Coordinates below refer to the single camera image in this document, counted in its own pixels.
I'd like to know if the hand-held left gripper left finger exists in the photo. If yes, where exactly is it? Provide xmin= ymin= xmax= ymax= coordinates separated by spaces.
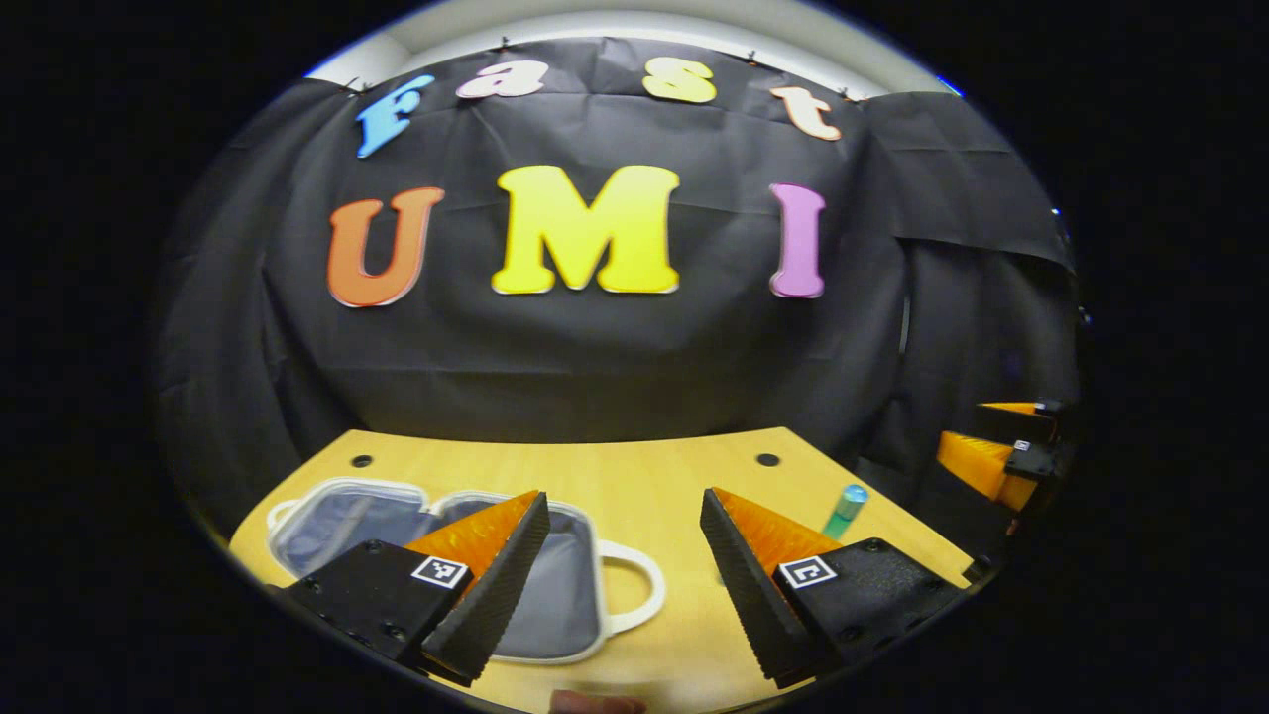
xmin=286 ymin=490 xmax=552 ymax=688

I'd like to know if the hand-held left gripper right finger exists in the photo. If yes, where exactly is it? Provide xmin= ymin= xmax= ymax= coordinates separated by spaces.
xmin=699 ymin=487 xmax=966 ymax=691

